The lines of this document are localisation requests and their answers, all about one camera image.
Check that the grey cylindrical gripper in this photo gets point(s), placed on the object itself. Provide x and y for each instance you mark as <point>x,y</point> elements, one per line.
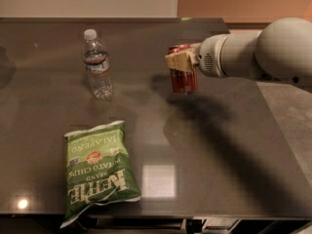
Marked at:
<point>210,57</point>

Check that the red coke can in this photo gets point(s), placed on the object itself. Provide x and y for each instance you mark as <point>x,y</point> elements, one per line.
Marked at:
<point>183,82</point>

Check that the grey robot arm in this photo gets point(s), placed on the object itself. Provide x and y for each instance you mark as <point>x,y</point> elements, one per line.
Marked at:
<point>281,52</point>

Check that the clear plastic water bottle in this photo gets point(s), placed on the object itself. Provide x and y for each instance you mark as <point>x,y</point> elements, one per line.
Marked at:
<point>97,65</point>

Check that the green kettle chips bag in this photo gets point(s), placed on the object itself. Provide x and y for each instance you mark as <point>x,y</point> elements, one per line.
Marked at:
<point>98,170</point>

